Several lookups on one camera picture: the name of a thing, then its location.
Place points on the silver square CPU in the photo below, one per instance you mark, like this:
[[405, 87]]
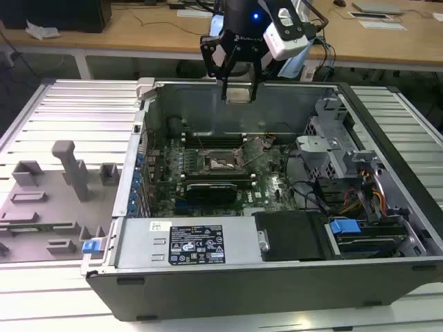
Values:
[[239, 95]]

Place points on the thin metal locking lever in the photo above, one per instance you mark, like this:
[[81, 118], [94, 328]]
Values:
[[200, 142], [254, 159]]

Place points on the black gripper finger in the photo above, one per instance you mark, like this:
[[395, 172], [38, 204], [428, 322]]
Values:
[[224, 90], [257, 74]]

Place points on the black computer mouse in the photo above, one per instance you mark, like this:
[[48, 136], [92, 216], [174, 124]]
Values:
[[340, 2]]

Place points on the blue card retention clip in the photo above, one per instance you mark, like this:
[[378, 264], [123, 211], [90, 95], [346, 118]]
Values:
[[133, 200], [137, 180], [140, 159]]

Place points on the grey flat laptop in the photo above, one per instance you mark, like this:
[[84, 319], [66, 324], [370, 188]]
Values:
[[377, 7]]

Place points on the blue release latch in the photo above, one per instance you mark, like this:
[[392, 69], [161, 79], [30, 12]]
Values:
[[90, 247]]

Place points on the grey parts rack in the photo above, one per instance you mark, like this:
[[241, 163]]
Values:
[[52, 214]]

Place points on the white tray with black strip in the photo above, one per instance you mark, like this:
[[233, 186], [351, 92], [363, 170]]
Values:
[[367, 15]]

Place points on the metal drive cage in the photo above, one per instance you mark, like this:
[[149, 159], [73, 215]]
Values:
[[322, 145]]

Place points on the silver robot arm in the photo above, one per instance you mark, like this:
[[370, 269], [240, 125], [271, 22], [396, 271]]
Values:
[[292, 65]]

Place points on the crumpled white plastic bag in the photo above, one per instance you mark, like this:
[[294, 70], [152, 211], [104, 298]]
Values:
[[41, 30]]

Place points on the round coin cell battery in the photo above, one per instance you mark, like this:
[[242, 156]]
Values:
[[268, 142]]

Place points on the blue expansion slot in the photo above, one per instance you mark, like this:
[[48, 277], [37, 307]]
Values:
[[183, 207]]

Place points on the black plastic cover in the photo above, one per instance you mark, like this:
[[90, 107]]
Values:
[[290, 235]]

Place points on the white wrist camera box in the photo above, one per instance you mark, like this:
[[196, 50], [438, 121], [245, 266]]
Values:
[[287, 45]]

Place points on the green motherboard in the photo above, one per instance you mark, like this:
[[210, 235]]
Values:
[[266, 186]]

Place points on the hard disk in blue carrier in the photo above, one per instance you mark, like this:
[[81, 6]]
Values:
[[344, 228]]

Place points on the CPU socket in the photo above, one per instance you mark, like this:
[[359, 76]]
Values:
[[221, 165]]

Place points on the black graphics card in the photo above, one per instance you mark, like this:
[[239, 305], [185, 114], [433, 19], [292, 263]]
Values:
[[211, 193]]

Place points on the green RAM stick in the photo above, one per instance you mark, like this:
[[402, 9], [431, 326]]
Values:
[[31, 228]]

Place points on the black box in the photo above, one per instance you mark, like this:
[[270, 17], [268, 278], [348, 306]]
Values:
[[55, 14]]

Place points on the white power adapter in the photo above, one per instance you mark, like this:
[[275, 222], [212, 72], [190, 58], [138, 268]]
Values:
[[308, 74]]

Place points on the black open PC case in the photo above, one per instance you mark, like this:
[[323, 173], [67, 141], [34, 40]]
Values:
[[242, 294]]

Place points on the grey power supply unit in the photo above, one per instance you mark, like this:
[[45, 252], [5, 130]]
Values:
[[138, 242]]

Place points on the wooden desk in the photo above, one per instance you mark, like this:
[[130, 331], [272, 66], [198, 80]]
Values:
[[138, 31]]

